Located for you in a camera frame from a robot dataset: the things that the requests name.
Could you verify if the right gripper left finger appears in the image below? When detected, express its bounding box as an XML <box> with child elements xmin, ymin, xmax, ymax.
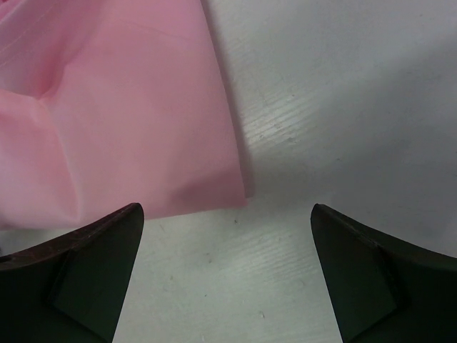
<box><xmin>1</xmin><ymin>203</ymin><xmax>144</xmax><ymax>343</ymax></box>

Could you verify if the pink t shirt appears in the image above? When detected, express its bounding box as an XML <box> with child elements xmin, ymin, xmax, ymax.
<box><xmin>1</xmin><ymin>1</ymin><xmax>246</xmax><ymax>229</ymax></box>

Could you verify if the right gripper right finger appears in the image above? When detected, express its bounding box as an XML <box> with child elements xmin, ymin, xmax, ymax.
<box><xmin>311</xmin><ymin>204</ymin><xmax>456</xmax><ymax>342</ymax></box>

